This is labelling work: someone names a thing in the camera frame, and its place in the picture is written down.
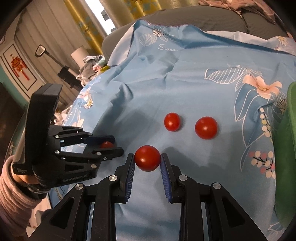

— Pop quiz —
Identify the blue floral tablecloth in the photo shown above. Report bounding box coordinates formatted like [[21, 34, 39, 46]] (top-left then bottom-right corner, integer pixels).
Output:
[[63, 24, 295, 240]]

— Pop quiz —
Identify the cherry tomato two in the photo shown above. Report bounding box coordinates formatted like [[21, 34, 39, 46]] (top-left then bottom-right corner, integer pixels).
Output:
[[134, 145, 161, 172]]

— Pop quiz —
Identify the grey sofa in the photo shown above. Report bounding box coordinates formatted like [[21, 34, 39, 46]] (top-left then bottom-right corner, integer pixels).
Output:
[[102, 6, 294, 58]]

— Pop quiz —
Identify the gold patterned curtain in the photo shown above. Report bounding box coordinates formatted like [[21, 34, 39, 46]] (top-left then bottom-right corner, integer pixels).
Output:
[[64, 1, 161, 54]]

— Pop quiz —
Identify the cherry tomato three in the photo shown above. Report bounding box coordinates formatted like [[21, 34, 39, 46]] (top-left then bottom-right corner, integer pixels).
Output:
[[164, 113, 181, 132]]

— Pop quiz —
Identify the cherry tomato one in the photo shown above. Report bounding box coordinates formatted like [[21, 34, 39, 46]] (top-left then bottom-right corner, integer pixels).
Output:
[[100, 141, 114, 149]]

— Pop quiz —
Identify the left hand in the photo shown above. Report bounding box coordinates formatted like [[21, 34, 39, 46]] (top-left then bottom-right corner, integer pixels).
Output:
[[9, 155, 38, 186]]

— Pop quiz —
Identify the black floor stand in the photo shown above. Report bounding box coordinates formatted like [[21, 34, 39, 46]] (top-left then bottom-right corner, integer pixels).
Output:
[[34, 44, 83, 90]]

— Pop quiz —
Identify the cherry tomato four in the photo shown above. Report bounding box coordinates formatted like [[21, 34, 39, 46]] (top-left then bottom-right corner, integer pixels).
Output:
[[195, 116, 218, 140]]

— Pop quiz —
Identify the cluttered laundry pile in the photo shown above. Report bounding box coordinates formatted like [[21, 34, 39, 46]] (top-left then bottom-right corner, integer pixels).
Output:
[[76, 55, 107, 82]]

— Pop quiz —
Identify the left forearm pink sleeve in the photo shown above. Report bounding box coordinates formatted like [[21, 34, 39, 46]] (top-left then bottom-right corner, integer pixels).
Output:
[[1, 157, 46, 240]]

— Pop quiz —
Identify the pink clothes pile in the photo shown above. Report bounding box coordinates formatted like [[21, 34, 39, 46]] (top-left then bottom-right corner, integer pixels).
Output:
[[198, 0, 276, 24]]

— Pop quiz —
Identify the green plastic bowl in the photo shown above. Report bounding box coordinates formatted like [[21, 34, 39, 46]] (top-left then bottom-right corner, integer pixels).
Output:
[[273, 82, 295, 228]]

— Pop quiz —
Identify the red chinese knot frame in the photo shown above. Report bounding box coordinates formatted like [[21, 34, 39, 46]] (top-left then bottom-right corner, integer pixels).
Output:
[[3, 44, 37, 91]]

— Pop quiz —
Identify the white cylinder lamp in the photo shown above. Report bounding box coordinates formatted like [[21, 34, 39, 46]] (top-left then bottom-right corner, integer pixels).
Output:
[[71, 46, 88, 68]]

